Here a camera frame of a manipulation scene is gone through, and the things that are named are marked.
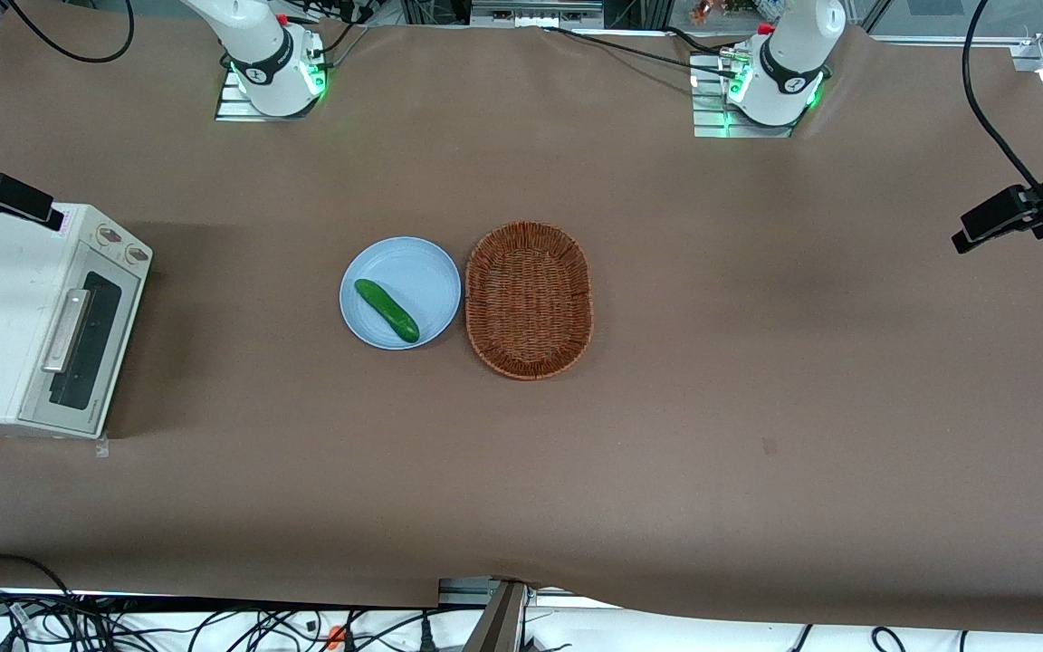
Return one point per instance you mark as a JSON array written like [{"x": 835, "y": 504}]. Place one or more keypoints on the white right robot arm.
[{"x": 259, "y": 50}]

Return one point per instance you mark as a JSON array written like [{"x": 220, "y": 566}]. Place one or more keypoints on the beige oven knob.
[
  {"x": 135, "y": 254},
  {"x": 108, "y": 235}
]

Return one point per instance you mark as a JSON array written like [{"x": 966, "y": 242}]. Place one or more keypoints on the brown table cover sheet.
[{"x": 757, "y": 362}]

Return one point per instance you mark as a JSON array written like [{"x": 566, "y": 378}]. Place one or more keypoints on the green cucumber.
[{"x": 387, "y": 311}]

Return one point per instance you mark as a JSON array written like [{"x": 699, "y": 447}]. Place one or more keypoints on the light blue plate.
[{"x": 413, "y": 272}]

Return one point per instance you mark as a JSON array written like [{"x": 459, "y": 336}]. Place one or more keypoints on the brown wicker basket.
[{"x": 529, "y": 301}]

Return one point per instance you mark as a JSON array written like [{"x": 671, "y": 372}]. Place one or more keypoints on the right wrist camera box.
[{"x": 22, "y": 200}]

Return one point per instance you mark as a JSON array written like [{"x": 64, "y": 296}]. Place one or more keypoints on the clear plastic stop bracket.
[{"x": 102, "y": 445}]

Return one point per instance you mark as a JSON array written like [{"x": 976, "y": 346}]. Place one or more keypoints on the grey metal post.
[{"x": 496, "y": 620}]

